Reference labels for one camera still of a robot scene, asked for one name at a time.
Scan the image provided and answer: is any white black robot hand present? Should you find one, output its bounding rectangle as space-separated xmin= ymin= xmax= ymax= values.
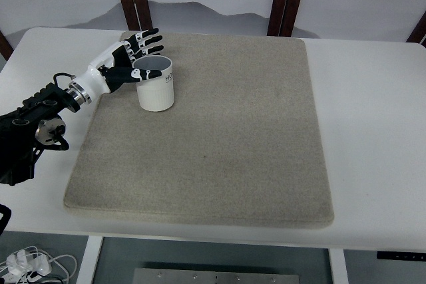
xmin=75 ymin=28 xmax=164 ymax=97

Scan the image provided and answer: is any white ribbed cup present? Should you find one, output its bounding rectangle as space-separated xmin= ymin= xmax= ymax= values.
xmin=133 ymin=55 xmax=174 ymax=112

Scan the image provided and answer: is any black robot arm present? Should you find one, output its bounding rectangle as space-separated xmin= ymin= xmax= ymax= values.
xmin=1 ymin=28 xmax=164 ymax=186

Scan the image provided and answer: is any beige felt mat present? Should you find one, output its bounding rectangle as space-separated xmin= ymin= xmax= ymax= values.
xmin=64 ymin=33 xmax=334 ymax=228

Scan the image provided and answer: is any grey metal plate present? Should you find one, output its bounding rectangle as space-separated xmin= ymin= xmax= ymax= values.
xmin=132 ymin=268 xmax=300 ymax=284

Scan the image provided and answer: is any black control panel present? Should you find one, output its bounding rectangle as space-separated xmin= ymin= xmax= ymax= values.
xmin=377 ymin=251 xmax=426 ymax=262

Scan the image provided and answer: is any far left brown post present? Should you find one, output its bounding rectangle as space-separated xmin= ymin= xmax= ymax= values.
xmin=0 ymin=31 xmax=13 ymax=61

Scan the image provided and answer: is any black sleeved cable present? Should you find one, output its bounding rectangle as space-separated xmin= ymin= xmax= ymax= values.
xmin=0 ymin=202 xmax=13 ymax=237

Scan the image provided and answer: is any white charger with cables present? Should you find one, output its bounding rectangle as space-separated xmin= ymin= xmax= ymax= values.
xmin=1 ymin=245 xmax=79 ymax=283

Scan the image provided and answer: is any far right brown post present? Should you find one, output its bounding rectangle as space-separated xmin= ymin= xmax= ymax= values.
xmin=406 ymin=12 xmax=426 ymax=47

